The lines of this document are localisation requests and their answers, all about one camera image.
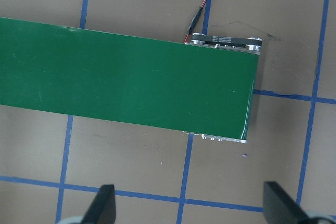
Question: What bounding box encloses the green belt conveyor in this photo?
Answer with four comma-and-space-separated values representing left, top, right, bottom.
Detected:
0, 16, 264, 145

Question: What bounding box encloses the red black power wire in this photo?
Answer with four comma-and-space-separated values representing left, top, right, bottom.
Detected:
182, 0, 224, 44

